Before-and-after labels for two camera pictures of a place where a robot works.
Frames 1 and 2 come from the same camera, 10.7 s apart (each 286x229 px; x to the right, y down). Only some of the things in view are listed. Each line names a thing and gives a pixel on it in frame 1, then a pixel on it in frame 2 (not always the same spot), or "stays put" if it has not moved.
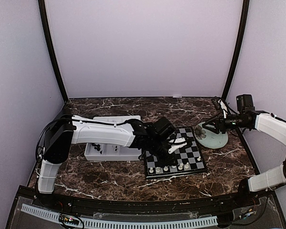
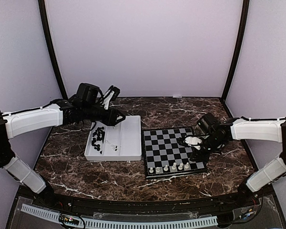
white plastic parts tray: (107, 152) stays put
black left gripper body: (156, 148) to (89, 114)
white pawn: (180, 168) stays put
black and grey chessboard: (190, 157) stays put
